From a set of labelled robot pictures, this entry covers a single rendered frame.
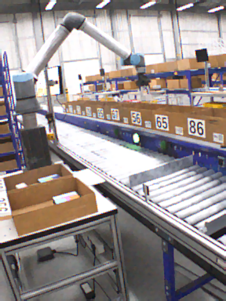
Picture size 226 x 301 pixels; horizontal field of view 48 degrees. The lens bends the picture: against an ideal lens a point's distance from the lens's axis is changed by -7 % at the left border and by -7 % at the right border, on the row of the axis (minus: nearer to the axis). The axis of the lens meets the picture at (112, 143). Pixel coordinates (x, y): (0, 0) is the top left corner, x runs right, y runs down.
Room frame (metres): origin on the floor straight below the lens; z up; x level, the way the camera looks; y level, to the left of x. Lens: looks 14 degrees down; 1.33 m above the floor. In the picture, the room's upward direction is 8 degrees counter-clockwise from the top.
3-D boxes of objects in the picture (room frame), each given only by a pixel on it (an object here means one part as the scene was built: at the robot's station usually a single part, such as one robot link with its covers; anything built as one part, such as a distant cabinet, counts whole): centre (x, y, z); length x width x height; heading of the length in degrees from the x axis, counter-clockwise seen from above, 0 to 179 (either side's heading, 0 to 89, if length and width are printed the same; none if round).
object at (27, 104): (1.86, 0.56, 1.25); 0.19 x 0.19 x 0.10
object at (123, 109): (2.68, -0.23, 0.96); 0.39 x 0.29 x 0.17; 24
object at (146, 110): (2.33, -0.39, 0.96); 0.39 x 0.29 x 0.17; 24
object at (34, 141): (1.87, 0.56, 0.91); 0.26 x 0.26 x 0.33; 23
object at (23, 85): (1.86, 0.57, 1.39); 0.17 x 0.15 x 0.18; 18
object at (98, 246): (1.44, 0.23, 0.41); 0.45 x 0.06 x 0.08; 23
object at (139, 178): (1.47, -0.27, 0.76); 0.46 x 0.01 x 0.09; 114
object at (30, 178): (1.43, 0.47, 0.80); 0.38 x 0.28 x 0.10; 116
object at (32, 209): (1.15, 0.34, 0.80); 0.38 x 0.28 x 0.10; 115
